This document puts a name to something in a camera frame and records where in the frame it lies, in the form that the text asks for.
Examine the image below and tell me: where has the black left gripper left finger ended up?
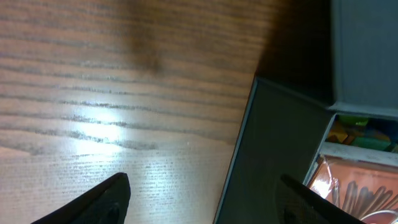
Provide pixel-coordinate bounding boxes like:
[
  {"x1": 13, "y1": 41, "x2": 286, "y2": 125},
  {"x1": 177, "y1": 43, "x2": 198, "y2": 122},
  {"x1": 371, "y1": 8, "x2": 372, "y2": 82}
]
[{"x1": 32, "y1": 172, "x2": 131, "y2": 224}]

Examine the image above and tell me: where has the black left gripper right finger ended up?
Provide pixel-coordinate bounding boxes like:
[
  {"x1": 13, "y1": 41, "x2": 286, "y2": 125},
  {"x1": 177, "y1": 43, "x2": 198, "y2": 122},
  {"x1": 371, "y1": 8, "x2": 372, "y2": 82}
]
[{"x1": 275, "y1": 174, "x2": 364, "y2": 224}]

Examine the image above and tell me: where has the brown Pocky box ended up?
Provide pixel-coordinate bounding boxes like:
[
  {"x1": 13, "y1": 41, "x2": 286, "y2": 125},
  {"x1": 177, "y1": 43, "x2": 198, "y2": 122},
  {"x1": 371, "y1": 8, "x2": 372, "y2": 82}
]
[{"x1": 305, "y1": 142, "x2": 397, "y2": 223}]

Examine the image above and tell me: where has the green Pretz box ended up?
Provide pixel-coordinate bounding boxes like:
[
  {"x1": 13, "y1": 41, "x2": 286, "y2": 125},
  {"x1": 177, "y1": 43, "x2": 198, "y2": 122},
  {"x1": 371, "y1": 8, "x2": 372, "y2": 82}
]
[{"x1": 326, "y1": 114, "x2": 398, "y2": 153}]

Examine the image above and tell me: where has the black fabric storage box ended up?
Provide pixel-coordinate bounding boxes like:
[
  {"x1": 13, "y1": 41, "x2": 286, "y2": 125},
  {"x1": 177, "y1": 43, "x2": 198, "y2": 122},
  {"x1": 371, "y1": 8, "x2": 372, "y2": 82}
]
[{"x1": 214, "y1": 1, "x2": 397, "y2": 223}]

